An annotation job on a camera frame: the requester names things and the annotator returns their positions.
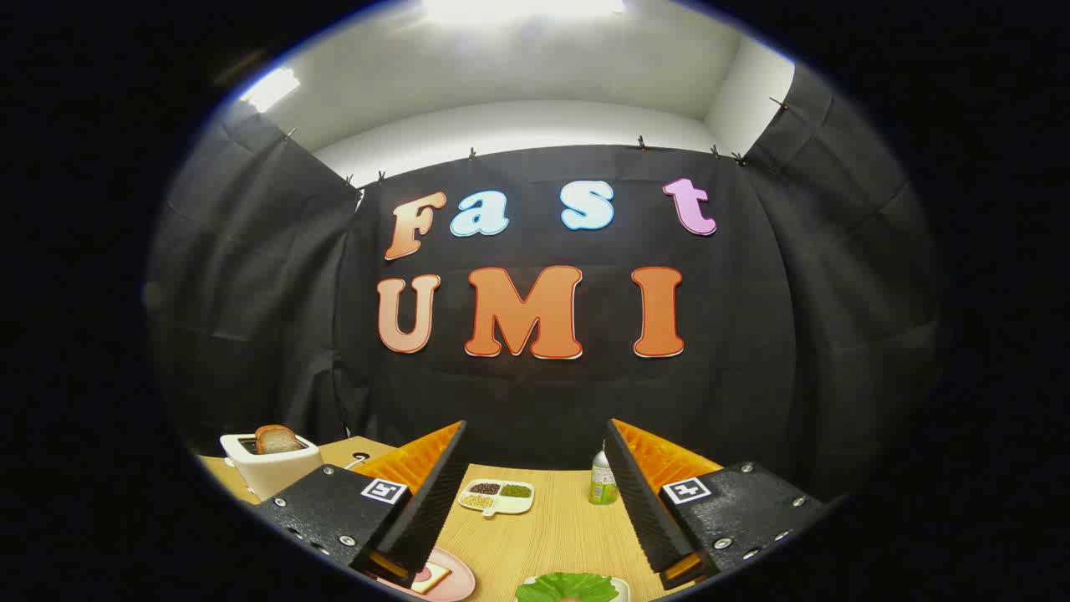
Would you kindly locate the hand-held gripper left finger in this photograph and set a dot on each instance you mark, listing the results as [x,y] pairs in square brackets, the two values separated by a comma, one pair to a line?
[430,502]

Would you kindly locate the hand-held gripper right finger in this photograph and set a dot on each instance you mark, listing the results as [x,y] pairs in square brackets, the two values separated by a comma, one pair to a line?
[639,502]

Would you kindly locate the green lettuce leaf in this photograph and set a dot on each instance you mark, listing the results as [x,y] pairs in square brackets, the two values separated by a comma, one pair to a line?
[568,588]

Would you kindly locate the toasted bread slice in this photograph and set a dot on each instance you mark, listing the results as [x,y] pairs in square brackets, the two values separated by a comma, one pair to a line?
[276,439]

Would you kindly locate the green label metal bottle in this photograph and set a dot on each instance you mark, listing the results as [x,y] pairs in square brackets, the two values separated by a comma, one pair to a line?
[600,485]

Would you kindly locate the pile of yellow soybeans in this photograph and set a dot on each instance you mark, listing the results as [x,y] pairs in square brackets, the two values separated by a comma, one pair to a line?
[476,502]

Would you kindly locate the pile of dark red beans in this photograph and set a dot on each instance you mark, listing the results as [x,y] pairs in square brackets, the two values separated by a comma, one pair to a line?
[485,488]

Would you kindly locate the white divided dish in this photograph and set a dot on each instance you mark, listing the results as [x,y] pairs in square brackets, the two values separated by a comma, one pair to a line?
[501,506]

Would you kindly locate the thick white bread slice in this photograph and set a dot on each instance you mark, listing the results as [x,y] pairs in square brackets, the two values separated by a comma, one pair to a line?
[436,577]

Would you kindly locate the pink plate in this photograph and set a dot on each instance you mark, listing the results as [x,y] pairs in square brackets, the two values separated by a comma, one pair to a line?
[460,581]

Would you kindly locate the pile of green mung beans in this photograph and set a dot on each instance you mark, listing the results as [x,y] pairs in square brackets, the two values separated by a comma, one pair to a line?
[516,491]

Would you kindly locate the white plate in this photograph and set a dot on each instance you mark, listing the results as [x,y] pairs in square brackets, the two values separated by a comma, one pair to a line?
[623,587]

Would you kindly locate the black backdrop cloth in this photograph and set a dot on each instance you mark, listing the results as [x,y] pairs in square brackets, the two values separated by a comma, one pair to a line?
[535,393]

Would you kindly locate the white toaster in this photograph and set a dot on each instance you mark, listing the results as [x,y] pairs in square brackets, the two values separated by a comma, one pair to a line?
[272,477]

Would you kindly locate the ceiling light panel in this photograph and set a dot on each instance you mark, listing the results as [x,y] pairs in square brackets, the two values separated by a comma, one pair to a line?
[270,88]
[522,7]

